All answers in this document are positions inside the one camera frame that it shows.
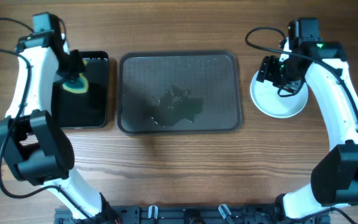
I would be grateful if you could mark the brown serving tray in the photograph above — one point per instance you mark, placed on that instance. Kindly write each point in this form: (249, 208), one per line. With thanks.
(178, 92)

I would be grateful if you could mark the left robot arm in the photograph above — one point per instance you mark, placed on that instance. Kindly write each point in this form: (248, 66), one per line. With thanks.
(33, 146)

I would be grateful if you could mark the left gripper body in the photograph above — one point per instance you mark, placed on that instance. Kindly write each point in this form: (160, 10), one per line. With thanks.
(70, 65)

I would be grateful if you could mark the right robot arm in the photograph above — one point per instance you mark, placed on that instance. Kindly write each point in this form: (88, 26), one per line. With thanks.
(333, 183)

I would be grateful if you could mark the black mounting rail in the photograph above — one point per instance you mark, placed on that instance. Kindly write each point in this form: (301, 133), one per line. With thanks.
(248, 214)

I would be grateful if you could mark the white plate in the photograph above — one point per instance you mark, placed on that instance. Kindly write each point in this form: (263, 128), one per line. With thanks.
(265, 97)

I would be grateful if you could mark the black water basin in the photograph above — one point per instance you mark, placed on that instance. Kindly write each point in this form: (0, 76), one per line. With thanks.
(84, 110)

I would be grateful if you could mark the green yellow sponge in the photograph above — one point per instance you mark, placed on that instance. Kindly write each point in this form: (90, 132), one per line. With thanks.
(79, 86)

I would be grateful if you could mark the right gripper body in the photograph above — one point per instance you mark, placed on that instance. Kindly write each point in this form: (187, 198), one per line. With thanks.
(278, 74)

